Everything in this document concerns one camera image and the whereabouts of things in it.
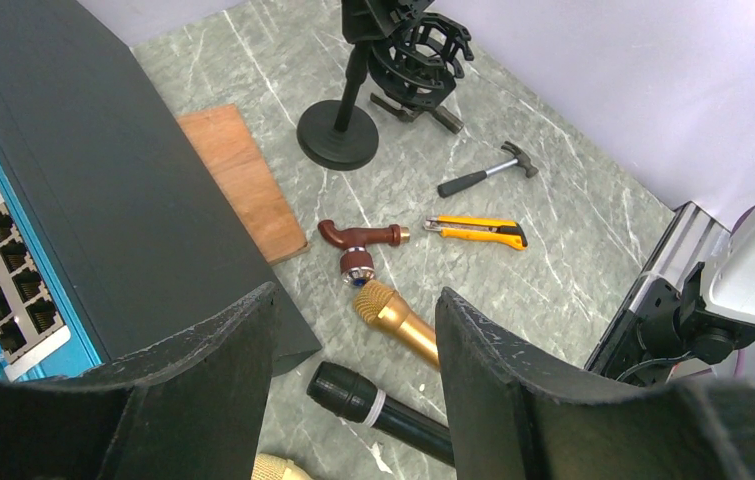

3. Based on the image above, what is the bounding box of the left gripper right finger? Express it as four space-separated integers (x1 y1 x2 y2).
435 288 755 479

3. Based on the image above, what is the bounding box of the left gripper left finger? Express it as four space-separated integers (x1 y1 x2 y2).
0 282 279 479

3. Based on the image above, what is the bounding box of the light gold microphone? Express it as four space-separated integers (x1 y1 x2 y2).
251 453 313 480

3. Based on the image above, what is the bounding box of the black microphone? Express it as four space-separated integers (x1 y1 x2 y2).
306 361 455 467

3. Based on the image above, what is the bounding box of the dark gold microphone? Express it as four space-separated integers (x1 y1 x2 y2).
353 280 440 371

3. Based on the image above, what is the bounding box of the black round-base stand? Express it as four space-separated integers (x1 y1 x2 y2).
296 1 474 171

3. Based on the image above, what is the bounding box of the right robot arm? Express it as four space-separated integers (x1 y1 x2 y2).
637 207 755 365

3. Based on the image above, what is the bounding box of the yellow utility knife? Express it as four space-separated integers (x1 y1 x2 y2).
423 215 528 251

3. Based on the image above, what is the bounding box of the red brown tap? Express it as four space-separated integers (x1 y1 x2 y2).
317 219 410 288

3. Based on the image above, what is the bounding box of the wooden board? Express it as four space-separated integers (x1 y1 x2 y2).
0 103 311 378

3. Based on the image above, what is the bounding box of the dark metal tap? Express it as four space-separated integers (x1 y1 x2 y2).
370 92 466 136

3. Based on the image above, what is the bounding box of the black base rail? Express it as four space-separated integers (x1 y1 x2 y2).
585 202 728 386

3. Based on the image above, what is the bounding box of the blue network switch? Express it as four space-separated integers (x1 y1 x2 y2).
0 0 323 384

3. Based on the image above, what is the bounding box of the black handled hammer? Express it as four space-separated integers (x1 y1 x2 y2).
436 141 539 198

